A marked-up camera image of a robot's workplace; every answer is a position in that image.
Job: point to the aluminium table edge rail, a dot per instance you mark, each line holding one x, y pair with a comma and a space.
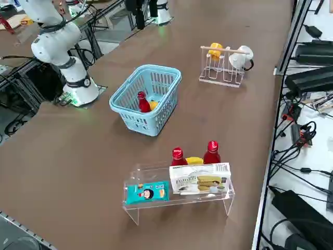
26, 226

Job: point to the small black power adapter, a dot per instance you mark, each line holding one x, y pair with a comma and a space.
313, 31

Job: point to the white cracker box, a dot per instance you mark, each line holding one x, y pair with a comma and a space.
197, 179

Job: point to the teal snack packet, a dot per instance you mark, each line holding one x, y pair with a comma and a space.
147, 192

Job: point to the white cup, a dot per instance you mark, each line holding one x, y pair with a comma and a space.
242, 57

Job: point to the yellow green star fruit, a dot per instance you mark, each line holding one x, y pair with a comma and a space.
194, 160

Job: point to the clear acrylic rack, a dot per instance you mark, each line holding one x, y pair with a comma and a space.
145, 174

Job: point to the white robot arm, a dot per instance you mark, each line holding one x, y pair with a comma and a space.
59, 39
164, 13

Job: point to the large black adapter box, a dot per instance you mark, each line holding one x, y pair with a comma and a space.
299, 211

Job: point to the black red power strip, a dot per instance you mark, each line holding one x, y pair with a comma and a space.
292, 112

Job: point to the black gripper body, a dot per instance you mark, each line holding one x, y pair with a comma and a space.
134, 5

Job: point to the yellow cup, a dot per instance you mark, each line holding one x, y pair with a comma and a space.
215, 50

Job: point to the black power brick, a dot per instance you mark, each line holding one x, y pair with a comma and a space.
309, 79
314, 53

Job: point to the light blue plastic basket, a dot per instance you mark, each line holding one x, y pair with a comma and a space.
166, 104

